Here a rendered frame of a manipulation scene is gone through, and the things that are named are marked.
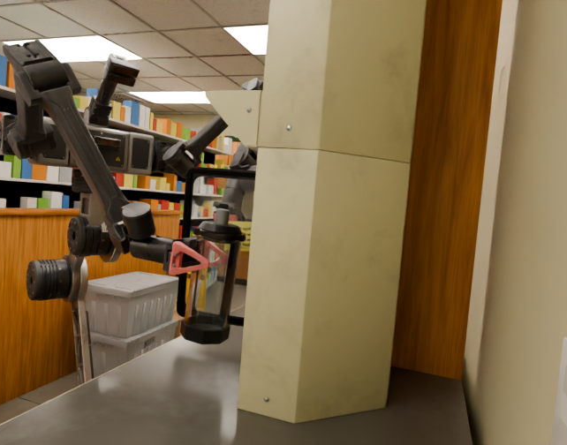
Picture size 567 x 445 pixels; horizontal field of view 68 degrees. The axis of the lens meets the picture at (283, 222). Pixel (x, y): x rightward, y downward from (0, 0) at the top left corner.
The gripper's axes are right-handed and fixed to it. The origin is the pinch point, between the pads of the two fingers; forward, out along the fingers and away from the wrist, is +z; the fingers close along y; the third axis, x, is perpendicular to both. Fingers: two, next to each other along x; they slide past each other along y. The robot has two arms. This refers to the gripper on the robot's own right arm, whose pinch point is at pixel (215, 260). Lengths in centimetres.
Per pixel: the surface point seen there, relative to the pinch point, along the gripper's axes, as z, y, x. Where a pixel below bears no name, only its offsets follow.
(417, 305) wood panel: 41.0, 26.9, 5.9
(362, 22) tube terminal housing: 24, -6, -47
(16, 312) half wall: -177, 107, 76
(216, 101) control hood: 0.6, -9.7, -30.5
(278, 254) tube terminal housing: 16.5, -9.8, -5.3
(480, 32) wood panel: 44, 26, -58
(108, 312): -146, 148, 78
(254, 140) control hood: 9.1, -9.8, -24.3
